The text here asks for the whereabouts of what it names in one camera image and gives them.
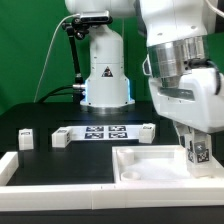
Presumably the black cable bundle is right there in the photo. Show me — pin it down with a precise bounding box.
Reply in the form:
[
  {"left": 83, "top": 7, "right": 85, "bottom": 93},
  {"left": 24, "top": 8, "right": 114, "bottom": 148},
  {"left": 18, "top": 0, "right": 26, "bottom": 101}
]
[{"left": 37, "top": 84, "right": 76, "bottom": 103}]

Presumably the white square tabletop tray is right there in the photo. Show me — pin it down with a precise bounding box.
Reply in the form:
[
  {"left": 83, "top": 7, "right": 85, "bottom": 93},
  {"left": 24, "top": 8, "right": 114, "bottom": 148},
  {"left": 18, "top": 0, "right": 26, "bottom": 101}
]
[{"left": 112, "top": 145, "right": 224, "bottom": 183}]

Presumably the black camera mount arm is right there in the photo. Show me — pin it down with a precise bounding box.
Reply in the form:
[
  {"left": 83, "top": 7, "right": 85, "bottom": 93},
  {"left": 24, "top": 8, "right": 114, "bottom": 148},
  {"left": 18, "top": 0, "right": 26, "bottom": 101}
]
[{"left": 61, "top": 18, "right": 93, "bottom": 101}]

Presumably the AprilTag marker sheet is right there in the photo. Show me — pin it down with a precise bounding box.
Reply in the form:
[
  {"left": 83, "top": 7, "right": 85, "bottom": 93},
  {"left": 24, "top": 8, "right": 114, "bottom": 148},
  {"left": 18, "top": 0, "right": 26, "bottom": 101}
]
[{"left": 70, "top": 125, "right": 141, "bottom": 141}]

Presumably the white U-shaped fence wall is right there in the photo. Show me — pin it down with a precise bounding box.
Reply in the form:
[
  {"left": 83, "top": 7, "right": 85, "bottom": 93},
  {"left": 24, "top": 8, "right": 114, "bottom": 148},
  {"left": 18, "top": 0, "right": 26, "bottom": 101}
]
[{"left": 0, "top": 152, "right": 224, "bottom": 212}]

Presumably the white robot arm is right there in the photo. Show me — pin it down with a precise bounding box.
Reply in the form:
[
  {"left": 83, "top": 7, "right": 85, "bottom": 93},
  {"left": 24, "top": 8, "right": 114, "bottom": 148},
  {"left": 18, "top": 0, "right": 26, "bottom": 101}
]
[{"left": 65, "top": 0, "right": 224, "bottom": 149}]

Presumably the grey camera on mount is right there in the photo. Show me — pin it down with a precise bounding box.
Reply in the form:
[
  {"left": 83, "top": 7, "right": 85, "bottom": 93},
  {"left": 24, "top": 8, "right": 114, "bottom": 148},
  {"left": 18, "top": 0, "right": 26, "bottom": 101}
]
[{"left": 80, "top": 11, "right": 110, "bottom": 23}]

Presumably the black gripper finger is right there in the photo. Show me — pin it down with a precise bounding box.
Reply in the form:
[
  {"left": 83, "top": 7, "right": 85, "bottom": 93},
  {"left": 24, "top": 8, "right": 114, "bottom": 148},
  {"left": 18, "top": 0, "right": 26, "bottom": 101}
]
[{"left": 173, "top": 121, "right": 190, "bottom": 148}]

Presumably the white camera cable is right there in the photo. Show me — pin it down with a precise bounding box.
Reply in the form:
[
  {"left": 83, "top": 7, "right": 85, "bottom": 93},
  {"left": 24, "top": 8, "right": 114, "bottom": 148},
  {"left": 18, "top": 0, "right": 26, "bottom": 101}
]
[{"left": 33, "top": 13, "right": 81, "bottom": 103}]

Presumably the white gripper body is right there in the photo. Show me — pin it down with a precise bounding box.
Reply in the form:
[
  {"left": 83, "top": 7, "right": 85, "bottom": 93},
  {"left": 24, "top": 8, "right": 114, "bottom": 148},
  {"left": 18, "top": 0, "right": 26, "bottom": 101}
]
[{"left": 149, "top": 68, "right": 224, "bottom": 133}]

